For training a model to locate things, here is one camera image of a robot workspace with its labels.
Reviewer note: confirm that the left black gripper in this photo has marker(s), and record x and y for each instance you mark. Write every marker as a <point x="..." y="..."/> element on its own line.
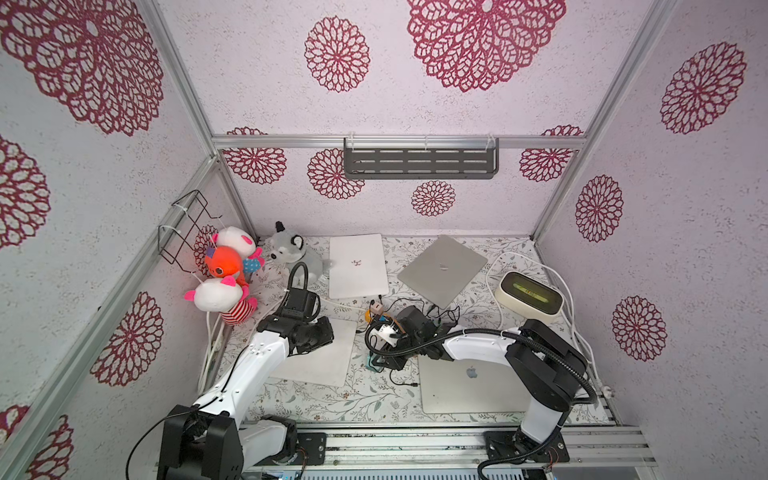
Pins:
<point x="327" y="337"/>

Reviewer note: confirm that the orange power strip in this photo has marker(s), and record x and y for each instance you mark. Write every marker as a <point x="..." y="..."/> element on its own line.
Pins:
<point x="384" y="317"/>

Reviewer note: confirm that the white plush striped legs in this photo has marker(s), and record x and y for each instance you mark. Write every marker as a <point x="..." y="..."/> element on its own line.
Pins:
<point x="224" y="296"/>

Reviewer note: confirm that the grey metal wall shelf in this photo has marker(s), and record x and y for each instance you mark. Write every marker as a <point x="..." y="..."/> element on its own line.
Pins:
<point x="424" y="163"/>

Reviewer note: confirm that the silver apple laptop front right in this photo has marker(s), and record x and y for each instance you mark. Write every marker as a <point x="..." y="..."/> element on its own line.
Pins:
<point x="469" y="387"/>

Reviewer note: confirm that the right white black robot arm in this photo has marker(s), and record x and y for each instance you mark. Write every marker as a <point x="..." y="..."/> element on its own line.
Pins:
<point x="554" y="373"/>

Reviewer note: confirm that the teal charger plug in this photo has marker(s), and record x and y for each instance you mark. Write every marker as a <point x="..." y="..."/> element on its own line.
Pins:
<point x="388" y="334"/>

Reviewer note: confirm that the white pink plush upper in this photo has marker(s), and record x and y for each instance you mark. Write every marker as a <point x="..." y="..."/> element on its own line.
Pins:
<point x="238" y="240"/>

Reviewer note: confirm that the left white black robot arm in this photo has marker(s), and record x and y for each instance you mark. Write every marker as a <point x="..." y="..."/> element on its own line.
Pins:
<point x="210" y="439"/>

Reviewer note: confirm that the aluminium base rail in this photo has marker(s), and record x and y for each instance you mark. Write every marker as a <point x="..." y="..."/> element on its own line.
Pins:
<point x="337" y="447"/>

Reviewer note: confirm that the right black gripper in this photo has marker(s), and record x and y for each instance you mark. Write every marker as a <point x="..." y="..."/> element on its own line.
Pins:
<point x="399" y="352"/>

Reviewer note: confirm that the silver laptop rear right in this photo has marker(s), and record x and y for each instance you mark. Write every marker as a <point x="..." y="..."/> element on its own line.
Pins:
<point x="442" y="271"/>

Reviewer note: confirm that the grey husky plush toy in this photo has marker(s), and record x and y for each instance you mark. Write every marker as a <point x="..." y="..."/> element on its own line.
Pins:
<point x="287" y="247"/>

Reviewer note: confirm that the cream box with green display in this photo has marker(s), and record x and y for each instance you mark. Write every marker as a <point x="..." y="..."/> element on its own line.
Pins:
<point x="528" y="298"/>

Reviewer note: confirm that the white laptop front left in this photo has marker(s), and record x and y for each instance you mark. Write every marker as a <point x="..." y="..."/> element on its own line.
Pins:
<point x="326" y="366"/>

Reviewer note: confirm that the white laptop with red logo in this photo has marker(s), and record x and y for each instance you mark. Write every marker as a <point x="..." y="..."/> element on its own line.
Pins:
<point x="357" y="267"/>

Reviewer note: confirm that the black wire wall basket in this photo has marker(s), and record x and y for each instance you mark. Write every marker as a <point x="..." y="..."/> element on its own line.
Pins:
<point x="185" y="242"/>

